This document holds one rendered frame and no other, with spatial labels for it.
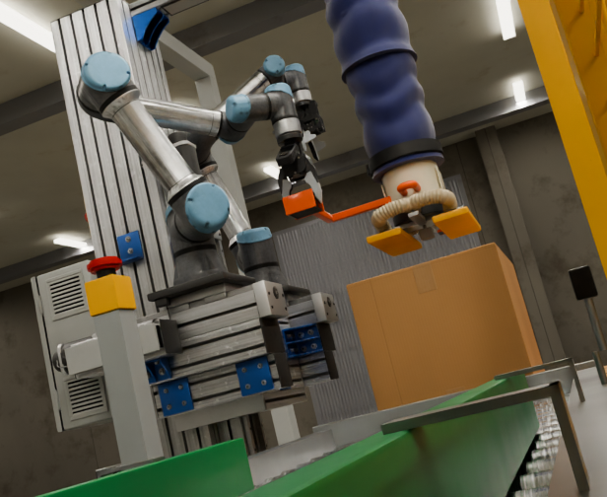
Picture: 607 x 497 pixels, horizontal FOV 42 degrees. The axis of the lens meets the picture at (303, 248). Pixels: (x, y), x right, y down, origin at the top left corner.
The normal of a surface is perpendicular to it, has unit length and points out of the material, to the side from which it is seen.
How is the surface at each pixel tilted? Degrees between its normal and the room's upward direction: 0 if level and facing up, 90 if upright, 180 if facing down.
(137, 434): 90
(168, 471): 90
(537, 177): 90
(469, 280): 90
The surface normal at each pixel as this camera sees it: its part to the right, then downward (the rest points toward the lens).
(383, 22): 0.28, -0.09
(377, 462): 0.91, -0.29
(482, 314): -0.33, -0.11
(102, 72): 0.29, -0.37
